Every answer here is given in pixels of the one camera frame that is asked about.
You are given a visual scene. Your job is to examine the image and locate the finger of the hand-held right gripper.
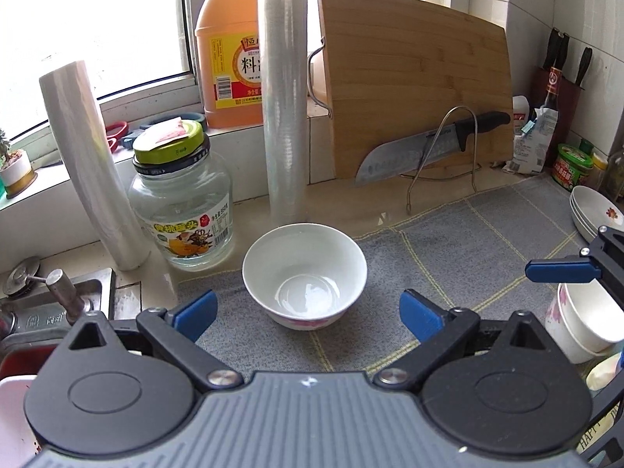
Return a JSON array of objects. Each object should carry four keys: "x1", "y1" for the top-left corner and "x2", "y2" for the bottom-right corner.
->
[
  {"x1": 525, "y1": 227, "x2": 624, "y2": 305},
  {"x1": 585, "y1": 346, "x2": 624, "y2": 468}
]

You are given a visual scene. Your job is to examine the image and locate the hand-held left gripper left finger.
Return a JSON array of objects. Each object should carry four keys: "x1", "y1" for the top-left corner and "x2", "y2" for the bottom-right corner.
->
[{"x1": 68, "y1": 289, "x2": 243, "y2": 393}]

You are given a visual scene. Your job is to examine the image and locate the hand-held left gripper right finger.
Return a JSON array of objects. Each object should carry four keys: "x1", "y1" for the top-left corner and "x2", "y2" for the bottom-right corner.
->
[{"x1": 374, "y1": 289, "x2": 549, "y2": 393}]

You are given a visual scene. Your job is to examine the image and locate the white plate fruit print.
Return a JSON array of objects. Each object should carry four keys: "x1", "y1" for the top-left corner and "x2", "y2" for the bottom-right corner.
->
[
  {"x1": 570, "y1": 185, "x2": 624, "y2": 229},
  {"x1": 574, "y1": 217, "x2": 624, "y2": 245},
  {"x1": 571, "y1": 205, "x2": 624, "y2": 237}
]

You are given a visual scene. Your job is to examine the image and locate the white bowl pink flower print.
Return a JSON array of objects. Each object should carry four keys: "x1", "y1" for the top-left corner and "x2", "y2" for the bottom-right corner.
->
[
  {"x1": 242, "y1": 223, "x2": 368, "y2": 331},
  {"x1": 557, "y1": 280, "x2": 624, "y2": 354},
  {"x1": 545, "y1": 295, "x2": 617, "y2": 365}
]

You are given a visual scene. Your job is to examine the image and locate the grey teal dish mat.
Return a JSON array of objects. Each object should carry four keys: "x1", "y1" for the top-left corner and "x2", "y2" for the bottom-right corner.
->
[{"x1": 175, "y1": 173, "x2": 624, "y2": 468}]

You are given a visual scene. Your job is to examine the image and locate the steel sink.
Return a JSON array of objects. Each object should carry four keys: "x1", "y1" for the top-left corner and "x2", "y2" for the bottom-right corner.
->
[{"x1": 0, "y1": 266, "x2": 118, "y2": 352}]

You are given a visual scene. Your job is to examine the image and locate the green lid sauce jar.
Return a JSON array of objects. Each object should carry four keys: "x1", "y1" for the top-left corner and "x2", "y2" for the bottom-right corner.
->
[{"x1": 551, "y1": 144, "x2": 594, "y2": 191}]

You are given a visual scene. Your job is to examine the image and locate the glass jar yellow lid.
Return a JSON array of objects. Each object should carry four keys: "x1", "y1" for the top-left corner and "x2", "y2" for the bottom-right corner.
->
[{"x1": 128, "y1": 118, "x2": 235, "y2": 269}]

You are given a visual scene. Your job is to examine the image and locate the large white food packet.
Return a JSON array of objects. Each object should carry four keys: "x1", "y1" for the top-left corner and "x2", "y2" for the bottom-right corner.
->
[{"x1": 514, "y1": 107, "x2": 559, "y2": 175}]

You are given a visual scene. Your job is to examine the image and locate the white plastic bottle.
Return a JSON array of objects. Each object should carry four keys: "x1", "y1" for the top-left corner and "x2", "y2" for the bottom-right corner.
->
[{"x1": 512, "y1": 96, "x2": 530, "y2": 137}]

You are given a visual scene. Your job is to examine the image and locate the dark brown knife block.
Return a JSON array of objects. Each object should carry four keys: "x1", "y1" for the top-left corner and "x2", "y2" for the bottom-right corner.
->
[{"x1": 531, "y1": 66, "x2": 582, "y2": 157}]

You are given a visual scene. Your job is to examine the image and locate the dark sauce bottle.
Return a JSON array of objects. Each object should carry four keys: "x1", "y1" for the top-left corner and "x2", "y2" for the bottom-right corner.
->
[{"x1": 537, "y1": 66, "x2": 562, "y2": 125}]

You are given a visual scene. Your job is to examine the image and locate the metal drain plug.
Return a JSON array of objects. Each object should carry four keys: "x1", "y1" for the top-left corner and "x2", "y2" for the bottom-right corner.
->
[{"x1": 4, "y1": 259, "x2": 44, "y2": 298}]

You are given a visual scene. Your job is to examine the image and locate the short cling film roll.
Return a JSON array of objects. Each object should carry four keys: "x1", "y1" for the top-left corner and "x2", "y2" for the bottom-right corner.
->
[{"x1": 38, "y1": 60, "x2": 152, "y2": 272}]

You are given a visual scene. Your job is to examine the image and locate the pink basin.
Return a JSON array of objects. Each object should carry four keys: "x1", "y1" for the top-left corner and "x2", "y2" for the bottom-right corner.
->
[{"x1": 0, "y1": 341, "x2": 69, "y2": 468}]

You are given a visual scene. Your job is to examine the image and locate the tall cling film roll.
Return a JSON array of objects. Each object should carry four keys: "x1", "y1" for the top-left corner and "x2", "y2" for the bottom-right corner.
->
[{"x1": 262, "y1": 0, "x2": 310, "y2": 226}]

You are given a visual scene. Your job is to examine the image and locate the small potted plant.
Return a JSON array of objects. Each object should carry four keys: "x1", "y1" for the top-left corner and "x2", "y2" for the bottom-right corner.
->
[{"x1": 0, "y1": 129, "x2": 39, "y2": 200}]

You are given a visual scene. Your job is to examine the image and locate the bamboo cutting board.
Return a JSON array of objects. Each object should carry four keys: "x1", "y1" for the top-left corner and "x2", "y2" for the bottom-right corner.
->
[{"x1": 308, "y1": 0, "x2": 515, "y2": 180}]

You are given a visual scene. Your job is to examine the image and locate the orange jug yellow label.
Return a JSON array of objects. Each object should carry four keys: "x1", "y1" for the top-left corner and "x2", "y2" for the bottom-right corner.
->
[{"x1": 195, "y1": 0, "x2": 268, "y2": 130}]

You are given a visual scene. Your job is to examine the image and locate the metal sink post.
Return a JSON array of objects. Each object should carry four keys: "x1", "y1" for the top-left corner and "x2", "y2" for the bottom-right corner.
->
[{"x1": 46, "y1": 268, "x2": 94, "y2": 326}]

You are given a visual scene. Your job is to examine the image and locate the metal wire rack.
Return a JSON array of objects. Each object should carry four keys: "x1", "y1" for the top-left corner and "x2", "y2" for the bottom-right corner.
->
[{"x1": 406, "y1": 106, "x2": 481, "y2": 214}]

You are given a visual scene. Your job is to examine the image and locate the black handled kitchen knife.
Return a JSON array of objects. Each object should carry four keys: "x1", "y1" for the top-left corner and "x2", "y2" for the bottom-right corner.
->
[{"x1": 354, "y1": 111, "x2": 511, "y2": 186}]

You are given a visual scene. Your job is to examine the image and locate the red handled scissors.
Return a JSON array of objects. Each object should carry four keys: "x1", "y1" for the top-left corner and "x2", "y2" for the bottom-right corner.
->
[{"x1": 105, "y1": 121, "x2": 130, "y2": 153}]

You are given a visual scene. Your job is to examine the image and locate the black handled block knife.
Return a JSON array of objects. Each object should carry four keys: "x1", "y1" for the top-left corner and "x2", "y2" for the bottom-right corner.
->
[
  {"x1": 553, "y1": 32, "x2": 570, "y2": 70},
  {"x1": 575, "y1": 47, "x2": 594, "y2": 87},
  {"x1": 542, "y1": 28, "x2": 561, "y2": 71}
]

